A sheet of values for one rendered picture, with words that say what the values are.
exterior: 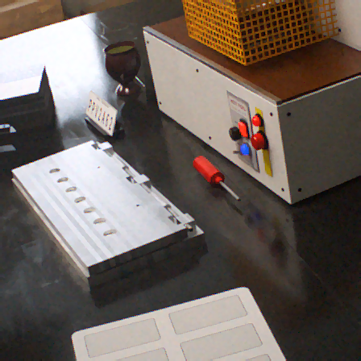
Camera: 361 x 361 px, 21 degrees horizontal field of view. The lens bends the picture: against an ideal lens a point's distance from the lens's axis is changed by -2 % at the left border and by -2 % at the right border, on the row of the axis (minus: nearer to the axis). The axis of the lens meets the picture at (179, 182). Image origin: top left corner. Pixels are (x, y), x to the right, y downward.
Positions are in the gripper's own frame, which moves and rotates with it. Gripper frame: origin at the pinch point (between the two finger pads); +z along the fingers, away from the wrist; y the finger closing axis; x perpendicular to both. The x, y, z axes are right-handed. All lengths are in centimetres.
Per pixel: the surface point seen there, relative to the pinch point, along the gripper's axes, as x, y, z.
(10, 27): -305, 53, 82
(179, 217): 17.4, 10.6, 24.8
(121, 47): -52, 0, 42
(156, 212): 14.0, 10.7, 22.3
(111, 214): 9.2, 12.2, 16.1
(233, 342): 50, 15, 18
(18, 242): -1.0, 19.5, 2.3
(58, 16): -301, 49, 107
